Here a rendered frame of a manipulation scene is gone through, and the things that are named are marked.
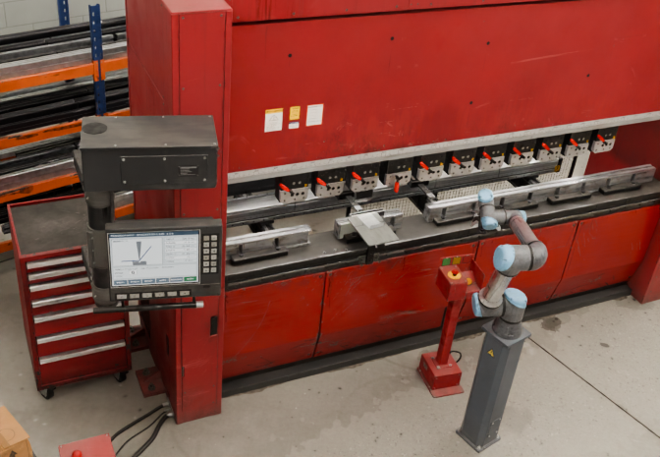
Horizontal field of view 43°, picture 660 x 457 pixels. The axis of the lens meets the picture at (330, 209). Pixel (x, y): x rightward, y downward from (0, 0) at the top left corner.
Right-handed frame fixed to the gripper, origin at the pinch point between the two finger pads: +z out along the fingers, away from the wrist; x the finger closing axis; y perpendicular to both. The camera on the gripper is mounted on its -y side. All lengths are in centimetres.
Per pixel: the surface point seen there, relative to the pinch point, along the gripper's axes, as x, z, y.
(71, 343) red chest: 193, -14, -114
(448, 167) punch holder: 27.5, 1.6, 33.3
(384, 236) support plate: 49, -8, -18
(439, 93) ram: 33, -46, 49
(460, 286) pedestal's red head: 8.5, 20.2, -26.8
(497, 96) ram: 7, -25, 65
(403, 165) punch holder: 47, -19, 19
